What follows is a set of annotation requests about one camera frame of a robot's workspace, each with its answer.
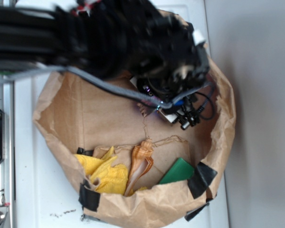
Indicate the orange spiral seashell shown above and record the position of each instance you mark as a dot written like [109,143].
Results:
[142,162]

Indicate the green rectangular block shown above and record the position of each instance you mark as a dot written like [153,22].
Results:
[180,170]

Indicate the aluminium frame rail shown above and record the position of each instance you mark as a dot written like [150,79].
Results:
[7,158]

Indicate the brown paper bag bin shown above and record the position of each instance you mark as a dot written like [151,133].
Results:
[72,113]

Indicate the yellow microfiber cloth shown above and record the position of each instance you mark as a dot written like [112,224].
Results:
[105,177]

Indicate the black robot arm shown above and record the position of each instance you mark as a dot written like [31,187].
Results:
[97,41]

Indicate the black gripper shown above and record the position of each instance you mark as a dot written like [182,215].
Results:
[162,52]

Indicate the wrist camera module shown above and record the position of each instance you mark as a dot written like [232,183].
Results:
[183,112]

